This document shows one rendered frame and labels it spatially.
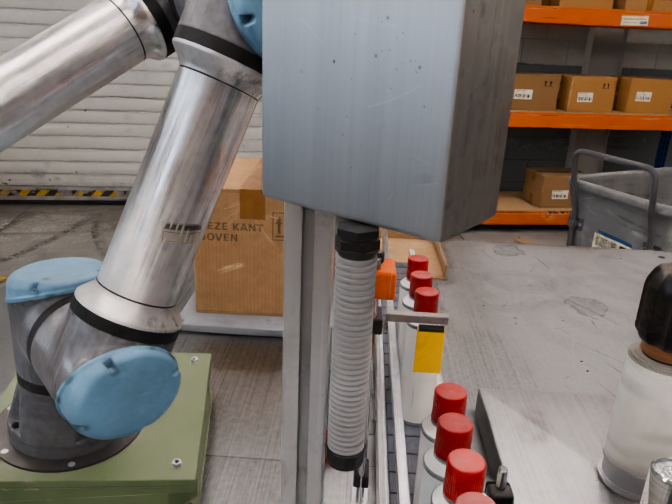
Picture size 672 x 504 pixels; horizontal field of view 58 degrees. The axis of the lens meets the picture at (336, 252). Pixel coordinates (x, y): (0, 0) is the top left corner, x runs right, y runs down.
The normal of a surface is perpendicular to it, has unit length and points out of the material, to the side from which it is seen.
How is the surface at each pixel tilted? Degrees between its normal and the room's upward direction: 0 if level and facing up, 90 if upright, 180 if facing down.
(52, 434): 75
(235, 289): 90
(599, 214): 93
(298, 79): 90
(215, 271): 90
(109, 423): 100
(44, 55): 56
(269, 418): 0
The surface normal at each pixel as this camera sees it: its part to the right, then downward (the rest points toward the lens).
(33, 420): -0.25, 0.05
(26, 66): 0.25, -0.23
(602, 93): 0.17, 0.36
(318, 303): -0.05, 0.35
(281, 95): -0.62, 0.25
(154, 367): 0.59, 0.47
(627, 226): -0.90, 0.17
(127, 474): 0.10, -0.92
